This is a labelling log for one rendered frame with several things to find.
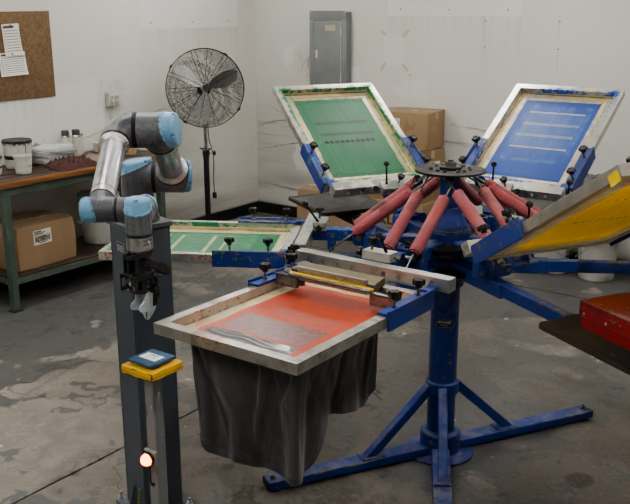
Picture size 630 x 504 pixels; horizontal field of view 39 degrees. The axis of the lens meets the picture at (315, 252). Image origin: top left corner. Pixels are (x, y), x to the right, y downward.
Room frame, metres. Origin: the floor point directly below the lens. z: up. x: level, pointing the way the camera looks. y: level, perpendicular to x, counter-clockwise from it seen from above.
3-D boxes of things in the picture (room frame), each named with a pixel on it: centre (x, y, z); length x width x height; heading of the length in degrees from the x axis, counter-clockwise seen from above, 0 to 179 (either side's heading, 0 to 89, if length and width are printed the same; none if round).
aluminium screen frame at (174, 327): (2.85, 0.05, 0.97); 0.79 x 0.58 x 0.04; 144
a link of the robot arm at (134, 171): (3.25, 0.65, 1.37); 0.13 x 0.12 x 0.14; 92
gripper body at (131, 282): (2.44, 0.50, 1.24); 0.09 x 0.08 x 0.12; 144
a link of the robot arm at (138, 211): (2.45, 0.50, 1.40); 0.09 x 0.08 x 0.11; 2
